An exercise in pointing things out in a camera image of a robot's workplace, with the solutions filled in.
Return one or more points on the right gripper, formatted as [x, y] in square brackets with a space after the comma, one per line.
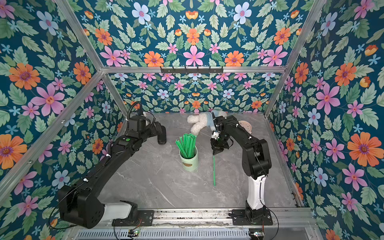
[218, 141]

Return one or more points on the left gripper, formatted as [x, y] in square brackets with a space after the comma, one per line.
[151, 127]

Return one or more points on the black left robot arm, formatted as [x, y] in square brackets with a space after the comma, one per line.
[79, 204]

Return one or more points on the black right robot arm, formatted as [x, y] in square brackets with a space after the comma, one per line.
[256, 162]

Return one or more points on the bundle of green wrapped straws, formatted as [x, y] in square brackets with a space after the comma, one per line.
[186, 145]

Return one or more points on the light green storage cup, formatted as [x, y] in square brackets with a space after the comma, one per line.
[192, 164]

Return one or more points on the black remote control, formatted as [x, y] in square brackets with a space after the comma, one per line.
[162, 136]

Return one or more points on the white plush teddy bear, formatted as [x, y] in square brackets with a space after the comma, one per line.
[204, 120]

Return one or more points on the black wall hook rack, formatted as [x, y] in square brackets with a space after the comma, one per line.
[192, 70]

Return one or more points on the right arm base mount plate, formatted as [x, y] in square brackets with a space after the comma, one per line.
[240, 218]

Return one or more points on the white vented cable duct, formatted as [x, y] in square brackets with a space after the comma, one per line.
[164, 234]

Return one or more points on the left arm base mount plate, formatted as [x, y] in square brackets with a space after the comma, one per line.
[144, 217]

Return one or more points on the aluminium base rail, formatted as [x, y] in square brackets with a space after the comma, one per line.
[215, 217]

